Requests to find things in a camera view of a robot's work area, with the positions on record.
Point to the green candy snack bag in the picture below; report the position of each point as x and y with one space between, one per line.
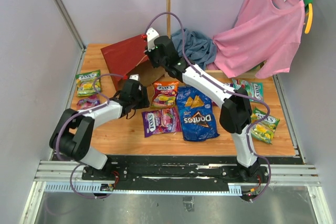
254 89

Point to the yellow clothes hanger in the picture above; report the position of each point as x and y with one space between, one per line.
305 1

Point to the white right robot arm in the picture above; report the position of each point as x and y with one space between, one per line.
234 104

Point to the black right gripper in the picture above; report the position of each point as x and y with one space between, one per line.
149 55

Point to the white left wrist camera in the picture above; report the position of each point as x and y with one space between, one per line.
135 77

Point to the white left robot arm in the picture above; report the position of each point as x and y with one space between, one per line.
73 133

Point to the red paper bag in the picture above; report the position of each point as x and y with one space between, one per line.
126 58

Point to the blue crumpled shirt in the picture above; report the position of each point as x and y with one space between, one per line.
199 48

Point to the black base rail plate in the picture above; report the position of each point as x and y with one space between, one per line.
170 173

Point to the pink t-shirt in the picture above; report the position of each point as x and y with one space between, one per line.
266 31

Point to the orange Fox's candy bag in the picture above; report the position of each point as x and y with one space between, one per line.
165 93

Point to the green white snack bag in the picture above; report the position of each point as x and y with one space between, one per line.
84 83

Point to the green yellow Fox's candy bag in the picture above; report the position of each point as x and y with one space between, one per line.
264 130

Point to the purple berries Fox's candy bag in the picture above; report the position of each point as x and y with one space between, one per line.
161 121

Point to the aluminium corner post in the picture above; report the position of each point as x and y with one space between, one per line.
70 24

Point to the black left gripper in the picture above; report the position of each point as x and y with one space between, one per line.
144 102

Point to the blue Doritos chip bag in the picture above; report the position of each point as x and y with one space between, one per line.
196 115

